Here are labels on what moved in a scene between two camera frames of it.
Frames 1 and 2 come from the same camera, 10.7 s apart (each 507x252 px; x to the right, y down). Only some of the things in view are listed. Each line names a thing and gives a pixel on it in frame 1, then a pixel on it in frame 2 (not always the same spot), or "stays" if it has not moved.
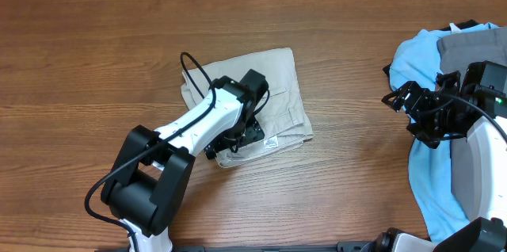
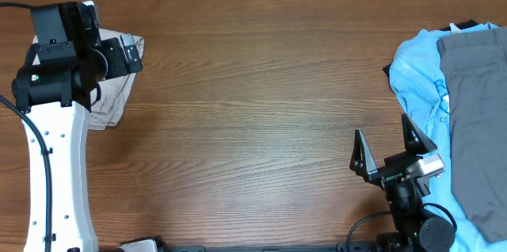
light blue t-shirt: [416, 59] stays
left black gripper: [253, 130] -> [120, 66]
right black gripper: [420, 97] -> [363, 159]
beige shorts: [285, 123] -> [106, 112]
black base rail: [342, 246] stays
